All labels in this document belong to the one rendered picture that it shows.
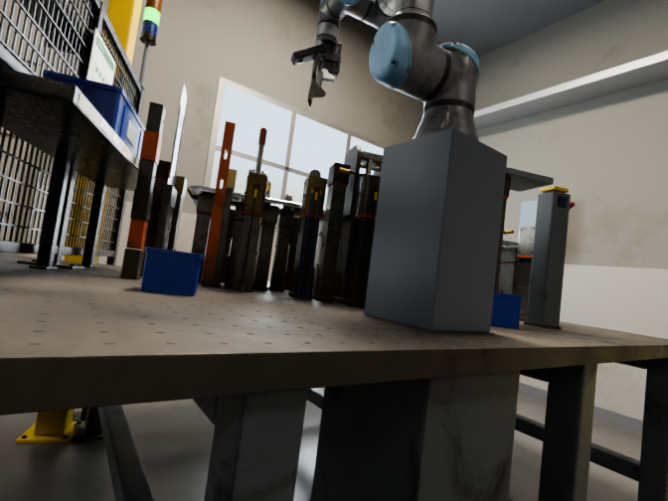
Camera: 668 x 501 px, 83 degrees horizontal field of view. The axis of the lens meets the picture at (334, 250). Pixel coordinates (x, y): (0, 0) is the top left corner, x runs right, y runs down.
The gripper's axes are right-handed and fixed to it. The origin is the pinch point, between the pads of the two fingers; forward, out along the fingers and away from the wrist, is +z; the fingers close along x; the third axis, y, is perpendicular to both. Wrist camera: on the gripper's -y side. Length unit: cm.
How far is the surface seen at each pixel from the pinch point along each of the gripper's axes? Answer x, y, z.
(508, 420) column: -54, 41, 83
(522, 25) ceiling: 159, 211, -192
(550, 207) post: -23, 78, 27
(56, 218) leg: -2, -65, 52
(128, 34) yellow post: 56, -73, -33
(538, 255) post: -20, 78, 43
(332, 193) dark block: -11.9, 7.9, 33.0
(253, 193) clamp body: -7.5, -14.7, 36.4
